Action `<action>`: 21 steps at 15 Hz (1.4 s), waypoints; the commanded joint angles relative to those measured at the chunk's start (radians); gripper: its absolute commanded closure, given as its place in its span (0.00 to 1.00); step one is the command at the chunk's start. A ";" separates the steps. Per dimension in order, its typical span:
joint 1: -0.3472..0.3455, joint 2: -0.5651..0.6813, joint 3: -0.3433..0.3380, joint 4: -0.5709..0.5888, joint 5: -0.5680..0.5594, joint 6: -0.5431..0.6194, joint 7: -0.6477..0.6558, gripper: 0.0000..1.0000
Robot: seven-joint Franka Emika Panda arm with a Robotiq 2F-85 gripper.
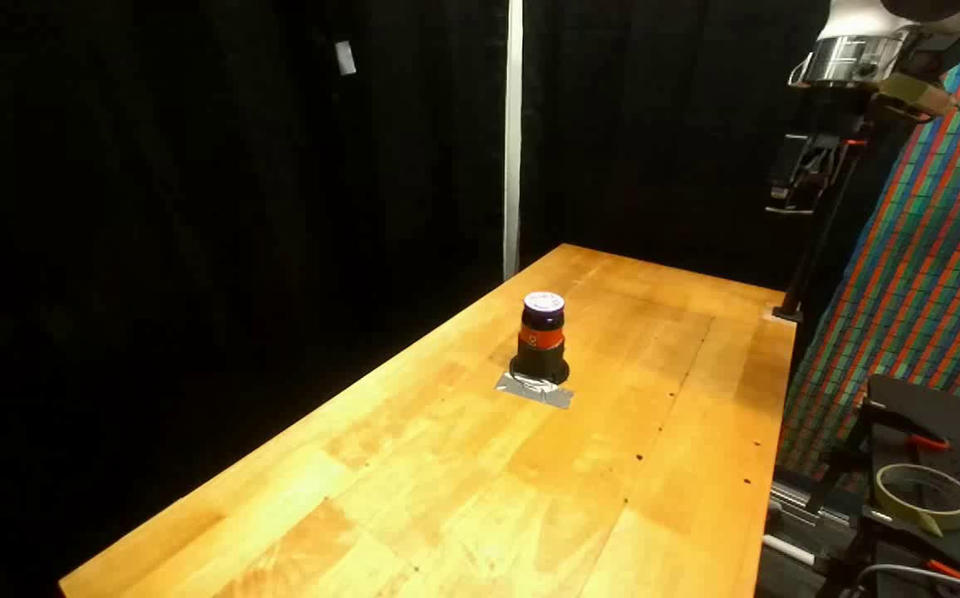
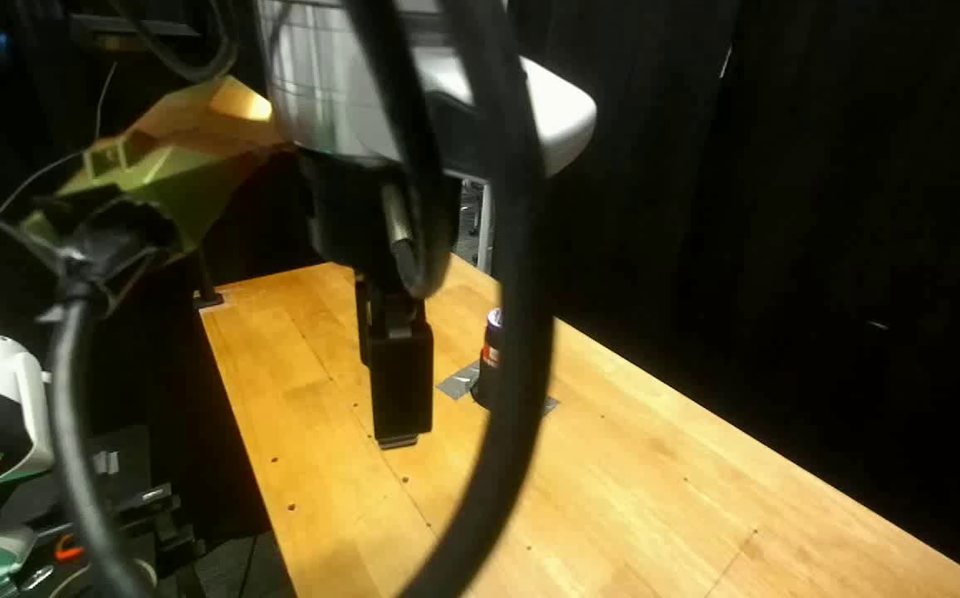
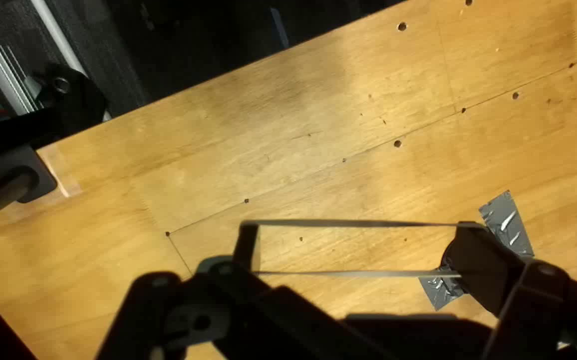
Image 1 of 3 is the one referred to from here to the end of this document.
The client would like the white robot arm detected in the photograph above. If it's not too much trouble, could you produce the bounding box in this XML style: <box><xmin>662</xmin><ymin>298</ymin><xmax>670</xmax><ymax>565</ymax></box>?
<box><xmin>787</xmin><ymin>0</ymin><xmax>960</xmax><ymax>91</ymax></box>

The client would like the purple white bottle cap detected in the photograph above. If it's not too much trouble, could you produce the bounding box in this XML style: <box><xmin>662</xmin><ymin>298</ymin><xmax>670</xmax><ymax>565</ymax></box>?
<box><xmin>521</xmin><ymin>291</ymin><xmax>563</xmax><ymax>329</ymax></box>

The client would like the brown bottle with red label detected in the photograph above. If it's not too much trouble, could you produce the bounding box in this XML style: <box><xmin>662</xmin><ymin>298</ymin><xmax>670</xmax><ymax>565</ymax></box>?
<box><xmin>512</xmin><ymin>309</ymin><xmax>567</xmax><ymax>386</ymax></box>

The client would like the small white tag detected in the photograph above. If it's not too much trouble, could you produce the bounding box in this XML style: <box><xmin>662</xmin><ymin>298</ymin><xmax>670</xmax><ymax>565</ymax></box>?
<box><xmin>333</xmin><ymin>39</ymin><xmax>360</xmax><ymax>75</ymax></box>

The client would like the white vertical metal pole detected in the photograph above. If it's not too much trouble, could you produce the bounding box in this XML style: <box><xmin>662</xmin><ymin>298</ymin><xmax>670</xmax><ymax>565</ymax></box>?
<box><xmin>501</xmin><ymin>0</ymin><xmax>523</xmax><ymax>278</ymax></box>

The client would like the colourful checkered panel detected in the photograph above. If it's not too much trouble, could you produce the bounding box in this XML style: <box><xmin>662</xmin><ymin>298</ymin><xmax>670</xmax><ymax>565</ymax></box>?
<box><xmin>777</xmin><ymin>66</ymin><xmax>960</xmax><ymax>475</ymax></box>

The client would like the beige masking tape roll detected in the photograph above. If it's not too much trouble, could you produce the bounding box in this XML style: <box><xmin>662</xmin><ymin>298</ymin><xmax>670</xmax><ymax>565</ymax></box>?
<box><xmin>872</xmin><ymin>461</ymin><xmax>960</xmax><ymax>539</ymax></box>

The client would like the black camera tripod stand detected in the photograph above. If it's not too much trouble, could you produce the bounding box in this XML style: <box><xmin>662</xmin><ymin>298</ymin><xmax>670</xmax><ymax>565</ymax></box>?
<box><xmin>765</xmin><ymin>91</ymin><xmax>872</xmax><ymax>323</ymax></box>

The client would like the black clamp with red handle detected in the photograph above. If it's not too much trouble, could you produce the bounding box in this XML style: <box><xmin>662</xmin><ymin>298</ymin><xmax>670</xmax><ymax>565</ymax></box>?
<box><xmin>807</xmin><ymin>375</ymin><xmax>960</xmax><ymax>513</ymax></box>

